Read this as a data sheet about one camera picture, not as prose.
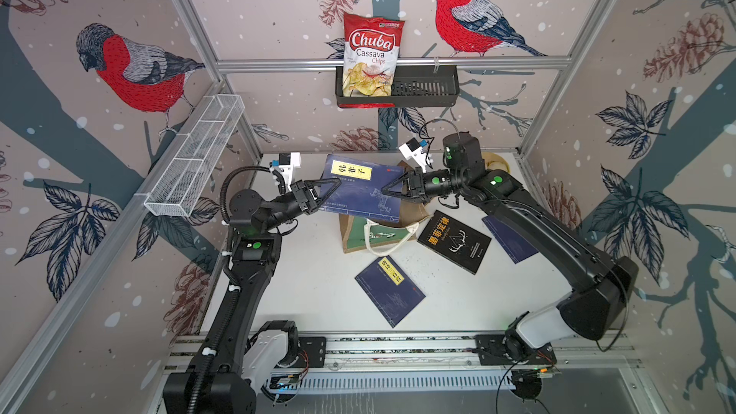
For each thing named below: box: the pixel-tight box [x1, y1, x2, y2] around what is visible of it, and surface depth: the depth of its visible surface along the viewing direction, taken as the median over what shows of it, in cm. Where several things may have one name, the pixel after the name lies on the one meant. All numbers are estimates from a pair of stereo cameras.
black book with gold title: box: [416, 208, 492, 276], surface depth 95 cm
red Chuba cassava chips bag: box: [338, 12, 406, 109], surface depth 86 cm
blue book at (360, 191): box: [319, 154, 405, 224], surface depth 64 cm
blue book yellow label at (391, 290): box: [354, 255, 427, 329], surface depth 85 cm
